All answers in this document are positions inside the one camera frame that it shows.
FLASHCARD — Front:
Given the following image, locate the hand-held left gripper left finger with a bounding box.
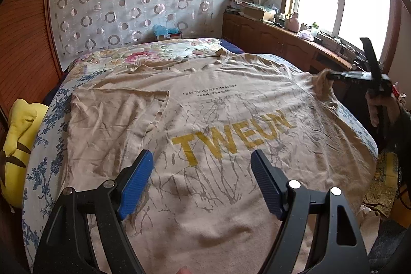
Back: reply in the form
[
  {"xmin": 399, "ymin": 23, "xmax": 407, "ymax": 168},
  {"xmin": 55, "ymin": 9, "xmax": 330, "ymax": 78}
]
[{"xmin": 32, "ymin": 150, "xmax": 155, "ymax": 274}]

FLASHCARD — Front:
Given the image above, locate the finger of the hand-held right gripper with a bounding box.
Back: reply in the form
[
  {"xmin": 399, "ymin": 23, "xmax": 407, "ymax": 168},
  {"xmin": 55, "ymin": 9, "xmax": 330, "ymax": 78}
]
[{"xmin": 325, "ymin": 69, "xmax": 373, "ymax": 83}]

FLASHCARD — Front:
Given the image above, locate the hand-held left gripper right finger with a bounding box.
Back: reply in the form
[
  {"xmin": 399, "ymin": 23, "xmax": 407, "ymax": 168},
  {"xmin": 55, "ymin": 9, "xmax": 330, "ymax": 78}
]
[{"xmin": 250, "ymin": 149, "xmax": 375, "ymax": 274}]

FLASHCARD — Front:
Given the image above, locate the beige printed t-shirt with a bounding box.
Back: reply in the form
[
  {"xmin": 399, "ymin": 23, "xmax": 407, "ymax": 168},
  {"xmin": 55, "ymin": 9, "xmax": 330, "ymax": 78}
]
[{"xmin": 66, "ymin": 49, "xmax": 378, "ymax": 274}]

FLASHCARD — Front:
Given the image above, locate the person's right forearm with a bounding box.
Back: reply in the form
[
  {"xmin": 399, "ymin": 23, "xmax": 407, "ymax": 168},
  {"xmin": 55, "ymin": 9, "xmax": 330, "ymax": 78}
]
[{"xmin": 387, "ymin": 99, "xmax": 411, "ymax": 156}]

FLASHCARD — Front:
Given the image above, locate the person's right hand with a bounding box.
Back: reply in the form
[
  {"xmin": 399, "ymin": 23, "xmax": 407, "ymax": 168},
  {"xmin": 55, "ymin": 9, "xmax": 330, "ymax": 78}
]
[{"xmin": 365, "ymin": 90, "xmax": 390, "ymax": 128}]

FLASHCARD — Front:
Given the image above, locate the grey device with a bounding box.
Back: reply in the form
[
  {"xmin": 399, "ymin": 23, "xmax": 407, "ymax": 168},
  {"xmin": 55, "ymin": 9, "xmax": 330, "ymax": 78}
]
[{"xmin": 321, "ymin": 36, "xmax": 355, "ymax": 60}]

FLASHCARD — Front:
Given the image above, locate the blue floral bed sheet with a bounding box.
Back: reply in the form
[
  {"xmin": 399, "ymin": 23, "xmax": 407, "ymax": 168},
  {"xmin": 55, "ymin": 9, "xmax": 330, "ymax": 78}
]
[{"xmin": 22, "ymin": 49, "xmax": 379, "ymax": 274}]

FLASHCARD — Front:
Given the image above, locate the gold patterned cushion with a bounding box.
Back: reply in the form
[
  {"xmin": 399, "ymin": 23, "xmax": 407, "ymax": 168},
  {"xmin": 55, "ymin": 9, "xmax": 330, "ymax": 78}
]
[{"xmin": 362, "ymin": 151, "xmax": 403, "ymax": 218}]

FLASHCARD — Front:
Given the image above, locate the wooden cabinet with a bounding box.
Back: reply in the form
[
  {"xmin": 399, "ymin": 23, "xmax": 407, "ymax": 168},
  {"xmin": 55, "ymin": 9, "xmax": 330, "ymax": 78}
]
[{"xmin": 222, "ymin": 11, "xmax": 358, "ymax": 77}]

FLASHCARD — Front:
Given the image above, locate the cardboard box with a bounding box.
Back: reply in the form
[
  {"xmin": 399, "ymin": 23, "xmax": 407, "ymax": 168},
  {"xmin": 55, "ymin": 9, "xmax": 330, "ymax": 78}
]
[{"xmin": 241, "ymin": 4, "xmax": 277, "ymax": 22}]

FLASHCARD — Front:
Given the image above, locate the dark blue blanket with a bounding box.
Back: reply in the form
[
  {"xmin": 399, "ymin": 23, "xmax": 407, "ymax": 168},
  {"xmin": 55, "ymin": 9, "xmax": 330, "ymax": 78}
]
[{"xmin": 220, "ymin": 40, "xmax": 245, "ymax": 54}]

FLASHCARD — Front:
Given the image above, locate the yellow plush toy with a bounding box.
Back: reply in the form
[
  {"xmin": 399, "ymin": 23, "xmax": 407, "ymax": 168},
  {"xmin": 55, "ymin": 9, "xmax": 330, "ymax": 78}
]
[{"xmin": 0, "ymin": 98, "xmax": 49, "ymax": 208}]

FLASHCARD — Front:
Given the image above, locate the pink floral quilt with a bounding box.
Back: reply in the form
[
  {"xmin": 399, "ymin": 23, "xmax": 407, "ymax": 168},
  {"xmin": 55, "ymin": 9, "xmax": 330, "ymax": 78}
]
[{"xmin": 69, "ymin": 37, "xmax": 232, "ymax": 76}]

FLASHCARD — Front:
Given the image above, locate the blue tissue box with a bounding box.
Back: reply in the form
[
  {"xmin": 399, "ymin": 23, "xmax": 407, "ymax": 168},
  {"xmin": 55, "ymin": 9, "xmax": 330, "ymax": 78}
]
[{"xmin": 153, "ymin": 24, "xmax": 183, "ymax": 41}]

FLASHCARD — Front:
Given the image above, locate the wooden wardrobe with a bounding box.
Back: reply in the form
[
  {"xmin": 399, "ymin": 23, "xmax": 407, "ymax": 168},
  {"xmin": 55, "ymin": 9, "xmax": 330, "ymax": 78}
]
[{"xmin": 0, "ymin": 0, "xmax": 64, "ymax": 122}]

